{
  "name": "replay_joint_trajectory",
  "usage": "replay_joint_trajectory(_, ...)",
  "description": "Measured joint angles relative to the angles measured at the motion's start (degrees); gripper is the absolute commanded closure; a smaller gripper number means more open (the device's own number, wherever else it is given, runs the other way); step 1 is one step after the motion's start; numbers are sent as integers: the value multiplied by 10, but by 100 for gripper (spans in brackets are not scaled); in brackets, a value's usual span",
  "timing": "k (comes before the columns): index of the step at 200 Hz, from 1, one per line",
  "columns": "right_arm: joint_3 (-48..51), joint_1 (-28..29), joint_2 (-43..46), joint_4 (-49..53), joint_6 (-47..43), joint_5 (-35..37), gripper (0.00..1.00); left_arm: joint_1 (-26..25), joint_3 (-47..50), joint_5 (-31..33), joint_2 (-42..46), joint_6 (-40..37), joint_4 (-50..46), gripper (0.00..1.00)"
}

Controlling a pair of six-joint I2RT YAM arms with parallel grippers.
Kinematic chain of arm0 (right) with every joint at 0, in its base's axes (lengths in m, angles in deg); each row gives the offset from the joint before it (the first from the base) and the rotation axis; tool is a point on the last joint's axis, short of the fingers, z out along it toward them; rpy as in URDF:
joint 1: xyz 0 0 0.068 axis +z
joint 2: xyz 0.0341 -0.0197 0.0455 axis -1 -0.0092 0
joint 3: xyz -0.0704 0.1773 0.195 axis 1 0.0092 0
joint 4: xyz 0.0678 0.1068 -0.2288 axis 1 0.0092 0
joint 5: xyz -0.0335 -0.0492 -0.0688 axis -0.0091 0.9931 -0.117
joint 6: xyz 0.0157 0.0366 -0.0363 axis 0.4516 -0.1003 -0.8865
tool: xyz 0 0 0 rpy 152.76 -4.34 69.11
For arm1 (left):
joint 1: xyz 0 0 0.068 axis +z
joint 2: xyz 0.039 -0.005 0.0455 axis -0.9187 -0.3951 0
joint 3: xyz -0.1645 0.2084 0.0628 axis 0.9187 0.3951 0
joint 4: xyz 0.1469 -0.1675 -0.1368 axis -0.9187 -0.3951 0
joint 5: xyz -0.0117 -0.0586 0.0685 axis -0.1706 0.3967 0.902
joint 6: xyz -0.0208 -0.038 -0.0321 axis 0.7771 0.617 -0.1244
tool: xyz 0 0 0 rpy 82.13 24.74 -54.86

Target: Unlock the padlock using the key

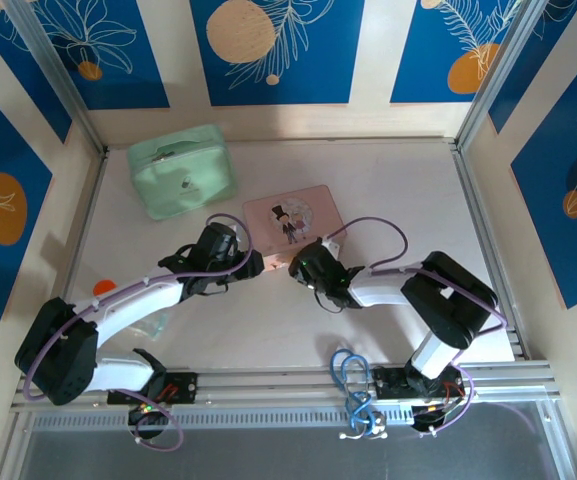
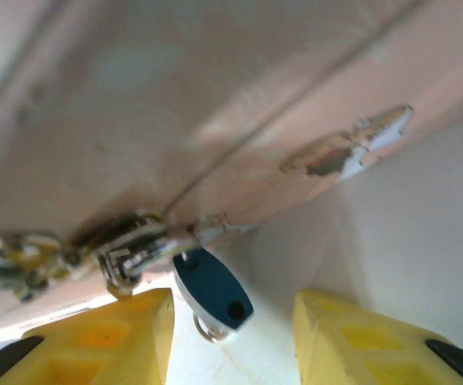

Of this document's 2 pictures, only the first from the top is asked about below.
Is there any pink tin box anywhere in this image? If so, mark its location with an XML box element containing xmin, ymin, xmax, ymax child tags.
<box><xmin>242</xmin><ymin>184</ymin><xmax>344</xmax><ymax>274</ymax></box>

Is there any mint green zip pouch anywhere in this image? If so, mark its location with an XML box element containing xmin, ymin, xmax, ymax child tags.
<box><xmin>126</xmin><ymin>123</ymin><xmax>240</xmax><ymax>222</ymax></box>

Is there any clear plastic bag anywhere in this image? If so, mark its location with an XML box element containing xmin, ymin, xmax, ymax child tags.
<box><xmin>126</xmin><ymin>310</ymin><xmax>170</xmax><ymax>342</ymax></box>

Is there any black controller box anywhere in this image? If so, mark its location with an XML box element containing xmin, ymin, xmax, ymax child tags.
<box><xmin>127</xmin><ymin>404</ymin><xmax>172</xmax><ymax>441</ymax></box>
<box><xmin>411</xmin><ymin>403</ymin><xmax>457</xmax><ymax>434</ymax></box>

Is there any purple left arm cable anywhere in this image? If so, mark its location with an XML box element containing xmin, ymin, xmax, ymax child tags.
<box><xmin>21</xmin><ymin>213</ymin><xmax>255</xmax><ymax>454</ymax></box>

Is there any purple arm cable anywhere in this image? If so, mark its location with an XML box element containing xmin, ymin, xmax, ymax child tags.
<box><xmin>325</xmin><ymin>216</ymin><xmax>510</xmax><ymax>437</ymax></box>
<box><xmin>21</xmin><ymin>213</ymin><xmax>255</xmax><ymax>454</ymax></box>

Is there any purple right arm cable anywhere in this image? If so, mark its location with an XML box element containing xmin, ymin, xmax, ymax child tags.
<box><xmin>325</xmin><ymin>216</ymin><xmax>510</xmax><ymax>437</ymax></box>

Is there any long aluminium rail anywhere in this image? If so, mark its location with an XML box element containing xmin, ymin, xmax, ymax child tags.
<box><xmin>10</xmin><ymin>359</ymin><xmax>564</xmax><ymax>416</ymax></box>

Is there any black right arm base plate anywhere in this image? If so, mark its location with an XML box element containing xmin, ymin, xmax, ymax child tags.
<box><xmin>371</xmin><ymin>367</ymin><xmax>469</xmax><ymax>401</ymax></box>

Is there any aluminium side rail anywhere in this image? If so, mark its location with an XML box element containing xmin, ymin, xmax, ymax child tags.
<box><xmin>451</xmin><ymin>143</ymin><xmax>525</xmax><ymax>361</ymax></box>
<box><xmin>37</xmin><ymin>147</ymin><xmax>112</xmax><ymax>371</ymax></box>

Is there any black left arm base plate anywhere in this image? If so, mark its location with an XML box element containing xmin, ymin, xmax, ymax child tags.
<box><xmin>106</xmin><ymin>372</ymin><xmax>200</xmax><ymax>406</ymax></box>

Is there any grey slotted cable duct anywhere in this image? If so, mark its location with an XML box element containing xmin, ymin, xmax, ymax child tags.
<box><xmin>30</xmin><ymin>405</ymin><xmax>417</xmax><ymax>432</ymax></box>

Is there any blue coiled cable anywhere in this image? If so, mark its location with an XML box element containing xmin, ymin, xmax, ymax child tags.
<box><xmin>330</xmin><ymin>348</ymin><xmax>372</xmax><ymax>432</ymax></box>

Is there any white cable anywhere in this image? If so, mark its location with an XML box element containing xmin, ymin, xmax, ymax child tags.
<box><xmin>340</xmin><ymin>410</ymin><xmax>388</xmax><ymax>441</ymax></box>

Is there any aluminium frame post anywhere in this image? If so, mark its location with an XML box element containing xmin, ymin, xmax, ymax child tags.
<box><xmin>5</xmin><ymin>0</ymin><xmax>109</xmax><ymax>154</ymax></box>
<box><xmin>455</xmin><ymin>0</ymin><xmax>544</xmax><ymax>151</ymax></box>

